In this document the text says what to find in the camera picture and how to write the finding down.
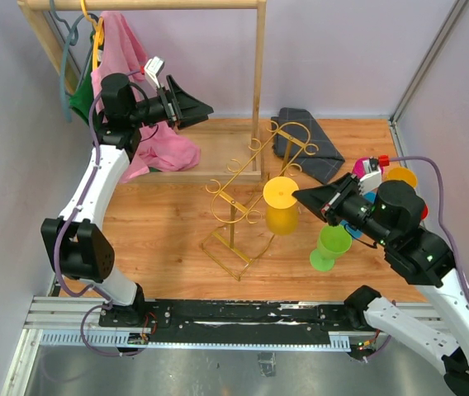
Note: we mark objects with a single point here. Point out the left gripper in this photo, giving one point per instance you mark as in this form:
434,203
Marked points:
181,108

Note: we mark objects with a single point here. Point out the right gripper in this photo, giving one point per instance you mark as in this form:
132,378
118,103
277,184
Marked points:
325,200

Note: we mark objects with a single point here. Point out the orange wine glass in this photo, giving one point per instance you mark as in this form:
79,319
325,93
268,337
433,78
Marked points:
281,212
403,174

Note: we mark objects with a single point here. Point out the green wine glass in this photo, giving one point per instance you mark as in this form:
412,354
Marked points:
332,243

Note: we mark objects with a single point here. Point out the pink wine glass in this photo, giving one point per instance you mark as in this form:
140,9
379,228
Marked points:
358,167

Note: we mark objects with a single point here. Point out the blue wine glass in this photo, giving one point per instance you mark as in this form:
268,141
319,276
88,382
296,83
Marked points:
356,233

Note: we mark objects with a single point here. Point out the red wine glass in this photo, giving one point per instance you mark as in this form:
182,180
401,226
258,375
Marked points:
425,212

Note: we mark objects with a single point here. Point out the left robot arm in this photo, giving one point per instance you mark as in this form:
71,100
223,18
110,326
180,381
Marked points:
74,241

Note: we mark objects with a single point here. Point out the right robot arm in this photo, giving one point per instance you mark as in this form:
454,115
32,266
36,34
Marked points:
420,257

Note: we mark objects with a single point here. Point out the wooden clothes rack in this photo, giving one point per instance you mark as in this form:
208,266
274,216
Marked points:
220,140

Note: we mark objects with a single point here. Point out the pink garment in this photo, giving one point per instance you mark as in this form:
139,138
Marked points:
160,147

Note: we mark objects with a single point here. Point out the grey folded cloth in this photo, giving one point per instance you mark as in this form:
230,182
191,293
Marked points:
322,160

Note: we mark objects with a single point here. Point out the green garment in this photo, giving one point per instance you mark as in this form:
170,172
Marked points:
81,100

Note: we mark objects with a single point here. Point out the yellow hanger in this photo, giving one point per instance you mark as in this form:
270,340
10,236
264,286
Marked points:
98,33

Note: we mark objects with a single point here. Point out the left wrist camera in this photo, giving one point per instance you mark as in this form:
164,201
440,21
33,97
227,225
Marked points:
151,71

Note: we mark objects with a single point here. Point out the gold wire glass rack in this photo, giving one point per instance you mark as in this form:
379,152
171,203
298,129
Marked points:
242,236

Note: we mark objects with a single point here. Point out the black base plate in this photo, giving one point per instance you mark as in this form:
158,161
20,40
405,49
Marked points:
234,322

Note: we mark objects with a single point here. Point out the aluminium frame rail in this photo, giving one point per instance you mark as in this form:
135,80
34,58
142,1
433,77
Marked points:
204,347

